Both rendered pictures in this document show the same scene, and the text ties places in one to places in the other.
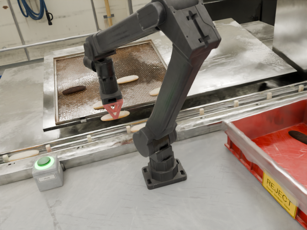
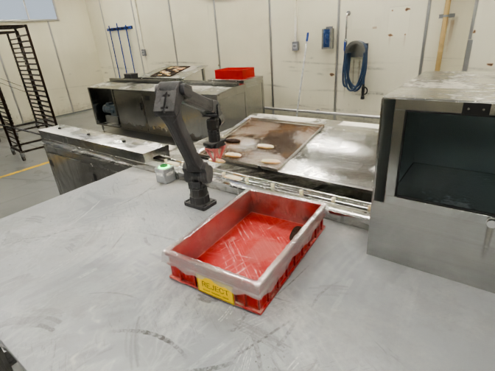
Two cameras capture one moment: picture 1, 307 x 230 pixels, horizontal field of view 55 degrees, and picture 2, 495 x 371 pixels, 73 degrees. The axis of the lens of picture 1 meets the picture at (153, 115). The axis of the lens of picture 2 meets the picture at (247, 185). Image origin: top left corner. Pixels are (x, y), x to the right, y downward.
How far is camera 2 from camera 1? 1.11 m
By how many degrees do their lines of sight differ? 43
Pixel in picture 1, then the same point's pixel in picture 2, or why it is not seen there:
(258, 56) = not seen: hidden behind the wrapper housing
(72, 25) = not seen: hidden behind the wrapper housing
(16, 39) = (330, 105)
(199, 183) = (204, 216)
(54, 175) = (162, 174)
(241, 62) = (358, 168)
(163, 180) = (191, 203)
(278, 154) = (262, 230)
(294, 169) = (250, 241)
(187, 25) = (159, 99)
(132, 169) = not seen: hidden behind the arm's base
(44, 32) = (356, 104)
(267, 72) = (363, 183)
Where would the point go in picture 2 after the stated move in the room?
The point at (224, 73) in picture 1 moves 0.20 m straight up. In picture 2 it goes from (330, 169) to (331, 124)
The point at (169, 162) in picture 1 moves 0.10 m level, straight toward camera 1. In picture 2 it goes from (195, 192) to (174, 200)
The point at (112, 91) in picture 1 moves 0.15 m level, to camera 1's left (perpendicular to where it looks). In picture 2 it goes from (211, 140) to (192, 135)
